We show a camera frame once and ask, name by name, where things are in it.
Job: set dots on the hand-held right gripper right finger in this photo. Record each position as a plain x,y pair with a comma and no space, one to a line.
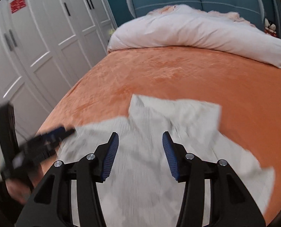
171,156

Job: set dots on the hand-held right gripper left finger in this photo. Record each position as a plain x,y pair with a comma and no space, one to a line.
110,156

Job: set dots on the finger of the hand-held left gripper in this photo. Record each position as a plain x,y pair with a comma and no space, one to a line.
56,134

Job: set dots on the white duvet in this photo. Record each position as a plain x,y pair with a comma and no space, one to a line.
202,33
142,189

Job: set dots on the person's left forearm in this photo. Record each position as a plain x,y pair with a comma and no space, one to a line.
3,208

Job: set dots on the person's left hand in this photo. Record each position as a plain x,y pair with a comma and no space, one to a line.
18,190

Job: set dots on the orange plush bed sheet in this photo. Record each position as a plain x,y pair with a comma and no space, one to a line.
178,75

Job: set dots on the white panelled wardrobe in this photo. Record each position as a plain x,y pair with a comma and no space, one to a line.
48,47

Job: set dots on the yellow-green bedside object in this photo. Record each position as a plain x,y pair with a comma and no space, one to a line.
111,31

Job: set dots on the red paper door decoration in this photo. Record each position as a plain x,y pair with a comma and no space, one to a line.
17,4

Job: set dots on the pink fluffy blanket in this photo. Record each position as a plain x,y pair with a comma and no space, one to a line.
235,16

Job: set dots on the small plush toy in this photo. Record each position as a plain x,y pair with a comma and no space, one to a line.
269,27

